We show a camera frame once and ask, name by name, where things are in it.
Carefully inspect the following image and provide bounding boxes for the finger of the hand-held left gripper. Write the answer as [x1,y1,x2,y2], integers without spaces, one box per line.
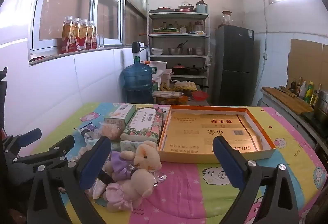
[2,129,42,157]
[13,135,75,167]

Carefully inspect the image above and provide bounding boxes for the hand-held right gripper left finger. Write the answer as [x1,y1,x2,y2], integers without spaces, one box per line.
[27,136,112,224]

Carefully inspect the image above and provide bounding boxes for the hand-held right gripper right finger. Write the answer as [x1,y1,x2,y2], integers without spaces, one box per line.
[212,135,300,224]

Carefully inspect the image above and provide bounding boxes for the purple and white tube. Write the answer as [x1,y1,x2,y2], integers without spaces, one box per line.
[73,125,99,146]

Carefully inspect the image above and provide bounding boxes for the bun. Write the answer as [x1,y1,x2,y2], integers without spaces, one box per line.
[99,123,123,140]

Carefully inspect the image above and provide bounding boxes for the small green tissue pack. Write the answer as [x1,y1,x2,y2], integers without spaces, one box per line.
[120,139,145,153]

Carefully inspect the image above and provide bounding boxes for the orange rimmed cardboard box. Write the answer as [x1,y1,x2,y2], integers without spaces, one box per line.
[157,105,277,163]

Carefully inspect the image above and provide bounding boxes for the bagged items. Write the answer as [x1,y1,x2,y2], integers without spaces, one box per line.
[102,140,162,212]

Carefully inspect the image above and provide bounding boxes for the cartoon printed blanket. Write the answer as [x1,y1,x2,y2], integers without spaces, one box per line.
[31,102,326,224]

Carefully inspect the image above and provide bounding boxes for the green tissue box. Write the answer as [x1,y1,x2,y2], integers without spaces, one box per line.
[104,104,136,128]

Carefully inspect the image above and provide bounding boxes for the large floral tissue pack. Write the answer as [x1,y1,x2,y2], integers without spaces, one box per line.
[120,107,164,142]

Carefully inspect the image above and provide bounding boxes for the red colander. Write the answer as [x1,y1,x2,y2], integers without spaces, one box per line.
[192,91,208,101]

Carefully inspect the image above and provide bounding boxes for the grey kitchen counter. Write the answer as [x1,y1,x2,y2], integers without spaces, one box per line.
[260,87,328,153]

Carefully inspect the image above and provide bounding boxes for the flat red packet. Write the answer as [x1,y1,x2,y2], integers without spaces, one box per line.
[29,55,48,63]

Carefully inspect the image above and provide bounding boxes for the plastic bag of food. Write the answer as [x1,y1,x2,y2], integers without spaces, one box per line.
[174,80,196,91]

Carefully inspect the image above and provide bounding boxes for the wooden cutting board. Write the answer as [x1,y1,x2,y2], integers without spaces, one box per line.
[261,87,314,115]

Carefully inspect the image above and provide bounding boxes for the clear plastic container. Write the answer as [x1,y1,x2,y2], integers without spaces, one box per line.
[152,91,181,104]

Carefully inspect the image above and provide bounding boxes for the blue water jug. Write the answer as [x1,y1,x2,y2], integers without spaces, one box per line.
[120,61,154,104]

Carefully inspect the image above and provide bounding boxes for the dark grey refrigerator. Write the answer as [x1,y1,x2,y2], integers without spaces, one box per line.
[215,24,254,106]

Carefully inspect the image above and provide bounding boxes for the black frying pan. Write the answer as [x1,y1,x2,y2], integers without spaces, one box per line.
[189,65,208,76]

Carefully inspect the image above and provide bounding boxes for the black induction cooker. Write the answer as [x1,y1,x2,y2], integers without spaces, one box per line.
[302,111,328,132]

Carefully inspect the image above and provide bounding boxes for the pale pink bin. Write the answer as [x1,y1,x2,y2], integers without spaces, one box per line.
[160,69,173,86]

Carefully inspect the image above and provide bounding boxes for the black pot with red lid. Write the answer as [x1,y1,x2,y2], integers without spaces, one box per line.
[172,64,190,75]

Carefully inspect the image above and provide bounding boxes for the shrink-wrapped drink bottle pack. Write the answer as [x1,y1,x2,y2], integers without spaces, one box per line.
[58,16,98,55]

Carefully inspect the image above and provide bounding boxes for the green condiment bottle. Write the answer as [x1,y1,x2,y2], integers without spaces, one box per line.
[306,81,314,101]

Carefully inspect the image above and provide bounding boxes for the steel steamer pot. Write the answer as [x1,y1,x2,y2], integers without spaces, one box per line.
[314,91,328,122]

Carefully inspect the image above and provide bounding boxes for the white bag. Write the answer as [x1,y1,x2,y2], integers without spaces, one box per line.
[150,61,167,78]

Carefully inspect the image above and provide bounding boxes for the black water pump dispenser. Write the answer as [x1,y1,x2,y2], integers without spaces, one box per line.
[132,41,141,62]

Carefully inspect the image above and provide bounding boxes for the grey metal shelf rack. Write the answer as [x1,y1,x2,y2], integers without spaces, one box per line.
[148,11,211,86]

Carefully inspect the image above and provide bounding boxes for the aluminium sliding window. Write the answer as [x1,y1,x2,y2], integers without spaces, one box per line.
[28,0,148,51]

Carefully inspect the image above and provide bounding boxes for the glass jar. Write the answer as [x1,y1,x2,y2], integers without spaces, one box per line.
[222,11,232,26]

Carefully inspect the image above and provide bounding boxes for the light blue canister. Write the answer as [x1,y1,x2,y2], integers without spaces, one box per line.
[196,1,208,14]

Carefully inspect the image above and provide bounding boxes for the red pot stack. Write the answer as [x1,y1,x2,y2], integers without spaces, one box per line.
[175,3,195,12]

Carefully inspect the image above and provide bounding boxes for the cardboard sheet on wall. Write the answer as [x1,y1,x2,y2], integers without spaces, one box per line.
[286,39,328,91]

